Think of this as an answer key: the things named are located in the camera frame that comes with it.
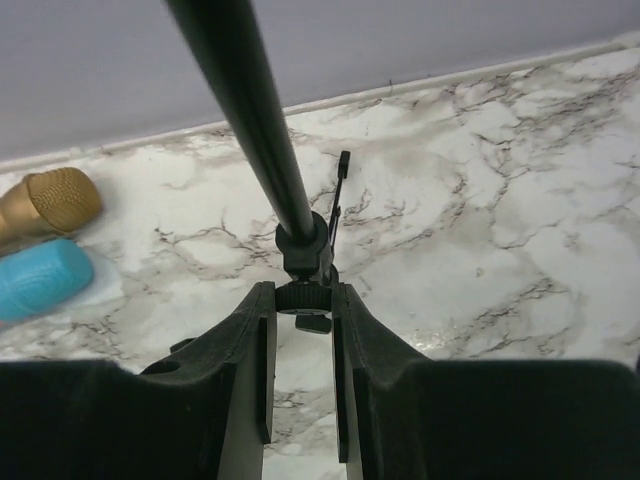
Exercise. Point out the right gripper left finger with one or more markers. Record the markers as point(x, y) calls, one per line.
point(202, 412)

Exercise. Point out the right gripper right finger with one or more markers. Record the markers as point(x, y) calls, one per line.
point(402, 415)

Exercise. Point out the black tripod microphone stand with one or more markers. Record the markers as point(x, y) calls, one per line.
point(225, 40)

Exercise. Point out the blue microphone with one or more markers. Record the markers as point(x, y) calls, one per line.
point(37, 279)

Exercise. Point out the gold microphone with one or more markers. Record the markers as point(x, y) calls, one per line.
point(47, 205)

